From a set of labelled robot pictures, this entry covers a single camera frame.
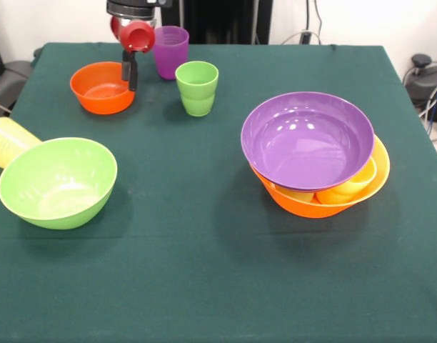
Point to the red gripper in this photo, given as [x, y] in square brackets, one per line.
[138, 37]

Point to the orange-red bowl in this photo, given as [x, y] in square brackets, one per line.
[97, 100]

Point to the green bowl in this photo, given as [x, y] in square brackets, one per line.
[58, 182]

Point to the yellow tapered cup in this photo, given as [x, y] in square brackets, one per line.
[8, 143]

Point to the purple bowl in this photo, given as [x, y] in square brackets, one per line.
[304, 143]

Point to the light green tapered cup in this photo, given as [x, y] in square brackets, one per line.
[297, 196]

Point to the large yellow-orange bowl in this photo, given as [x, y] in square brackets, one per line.
[304, 209]

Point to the yellow-orange stepped cup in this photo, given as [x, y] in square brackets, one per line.
[350, 189]

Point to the purple cup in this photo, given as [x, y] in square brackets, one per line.
[172, 57]

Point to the green stepped cup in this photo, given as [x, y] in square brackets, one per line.
[197, 100]

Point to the grey office chair base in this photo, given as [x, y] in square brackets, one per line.
[11, 78]

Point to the dark green tablecloth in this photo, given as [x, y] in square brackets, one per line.
[218, 268]

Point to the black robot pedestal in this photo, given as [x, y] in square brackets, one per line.
[222, 18]

